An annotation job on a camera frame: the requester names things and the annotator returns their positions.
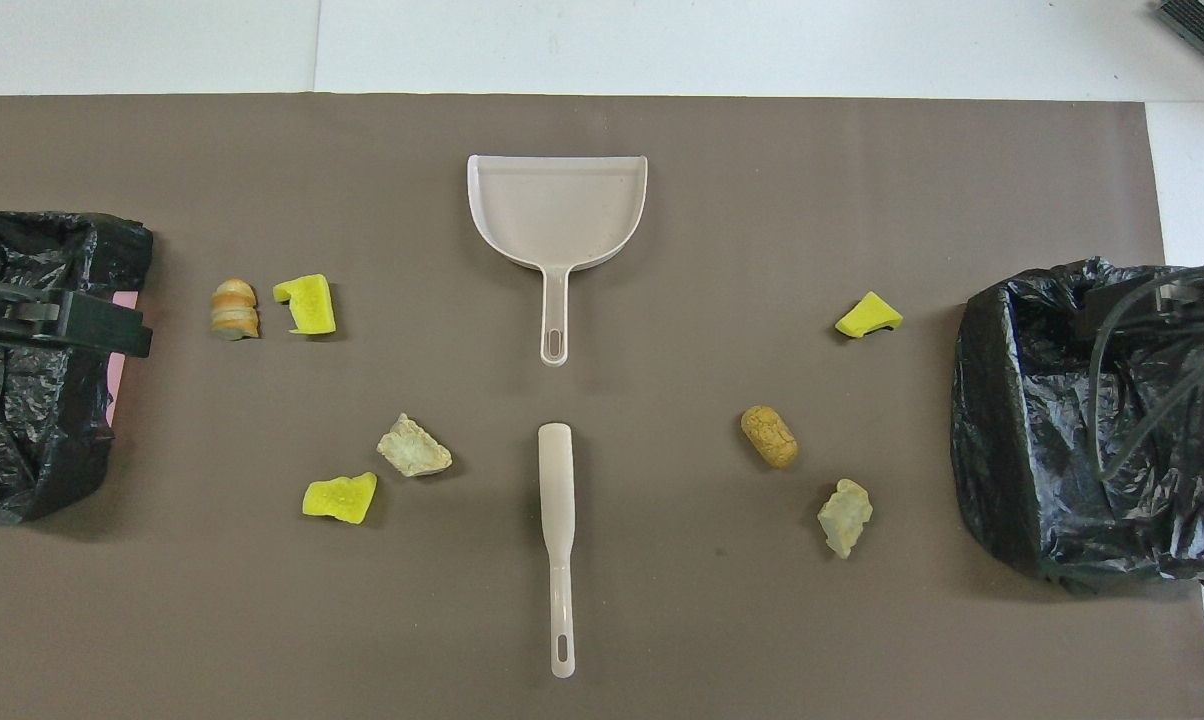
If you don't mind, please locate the yellow sponge wedge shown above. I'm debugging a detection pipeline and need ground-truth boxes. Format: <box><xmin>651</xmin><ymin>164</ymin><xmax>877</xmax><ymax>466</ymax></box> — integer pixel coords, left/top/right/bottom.
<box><xmin>835</xmin><ymin>291</ymin><xmax>904</xmax><ymax>339</ymax></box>

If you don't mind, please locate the bin lined with black bag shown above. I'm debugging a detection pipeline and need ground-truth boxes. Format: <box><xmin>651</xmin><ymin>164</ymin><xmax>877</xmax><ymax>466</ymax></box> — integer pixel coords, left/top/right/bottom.
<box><xmin>950</xmin><ymin>257</ymin><xmax>1204</xmax><ymax>595</ymax></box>

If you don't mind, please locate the orange striped bread piece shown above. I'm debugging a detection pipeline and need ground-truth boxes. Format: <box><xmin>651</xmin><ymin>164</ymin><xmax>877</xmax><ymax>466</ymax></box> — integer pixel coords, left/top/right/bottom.
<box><xmin>210</xmin><ymin>279</ymin><xmax>261</xmax><ymax>342</ymax></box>

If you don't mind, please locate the pink bin with black bag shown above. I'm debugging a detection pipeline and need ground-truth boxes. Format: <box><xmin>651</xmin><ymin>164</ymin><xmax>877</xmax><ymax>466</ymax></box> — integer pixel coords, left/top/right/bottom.
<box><xmin>0</xmin><ymin>210</ymin><xmax>154</xmax><ymax>526</ymax></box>

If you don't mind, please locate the brown cork-like bread roll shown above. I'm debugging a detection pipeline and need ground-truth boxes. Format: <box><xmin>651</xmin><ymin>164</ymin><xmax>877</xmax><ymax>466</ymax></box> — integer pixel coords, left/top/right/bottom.
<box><xmin>741</xmin><ymin>405</ymin><xmax>800</xmax><ymax>469</ymax></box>

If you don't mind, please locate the beige plastic dustpan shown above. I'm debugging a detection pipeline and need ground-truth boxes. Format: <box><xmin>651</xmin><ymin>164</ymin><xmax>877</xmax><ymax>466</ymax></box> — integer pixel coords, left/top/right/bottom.
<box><xmin>467</xmin><ymin>154</ymin><xmax>649</xmax><ymax>367</ymax></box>

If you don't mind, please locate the brown table mat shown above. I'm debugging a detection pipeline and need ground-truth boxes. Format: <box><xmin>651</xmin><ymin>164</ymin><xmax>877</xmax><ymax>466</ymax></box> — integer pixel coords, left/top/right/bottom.
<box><xmin>0</xmin><ymin>93</ymin><xmax>1204</xmax><ymax>720</ymax></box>

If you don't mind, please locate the beige hand brush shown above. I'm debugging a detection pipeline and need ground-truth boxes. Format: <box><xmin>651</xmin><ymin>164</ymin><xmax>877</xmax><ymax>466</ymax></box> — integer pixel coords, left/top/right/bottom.
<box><xmin>537</xmin><ymin>422</ymin><xmax>576</xmax><ymax>679</ymax></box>

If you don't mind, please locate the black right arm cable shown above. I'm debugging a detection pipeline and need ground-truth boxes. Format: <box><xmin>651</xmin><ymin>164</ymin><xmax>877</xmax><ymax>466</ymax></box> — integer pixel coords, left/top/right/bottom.
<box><xmin>1087</xmin><ymin>262</ymin><xmax>1204</xmax><ymax>483</ymax></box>

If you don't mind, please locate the pale crumbly bread chunk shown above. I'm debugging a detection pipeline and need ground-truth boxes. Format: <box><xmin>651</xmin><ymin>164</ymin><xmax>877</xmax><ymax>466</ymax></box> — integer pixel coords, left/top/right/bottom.
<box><xmin>817</xmin><ymin>478</ymin><xmax>874</xmax><ymax>559</ymax></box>
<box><xmin>377</xmin><ymin>413</ymin><xmax>454</xmax><ymax>478</ymax></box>

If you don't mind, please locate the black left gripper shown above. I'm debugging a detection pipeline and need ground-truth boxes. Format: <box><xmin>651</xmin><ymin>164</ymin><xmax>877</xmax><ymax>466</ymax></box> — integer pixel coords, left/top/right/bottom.
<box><xmin>0</xmin><ymin>248</ymin><xmax>153</xmax><ymax>358</ymax></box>

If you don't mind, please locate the yellow sponge piece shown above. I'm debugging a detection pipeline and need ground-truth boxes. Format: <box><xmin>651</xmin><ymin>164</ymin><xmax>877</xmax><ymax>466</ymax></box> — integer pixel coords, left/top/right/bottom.
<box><xmin>302</xmin><ymin>472</ymin><xmax>378</xmax><ymax>526</ymax></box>
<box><xmin>272</xmin><ymin>274</ymin><xmax>337</xmax><ymax>336</ymax></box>

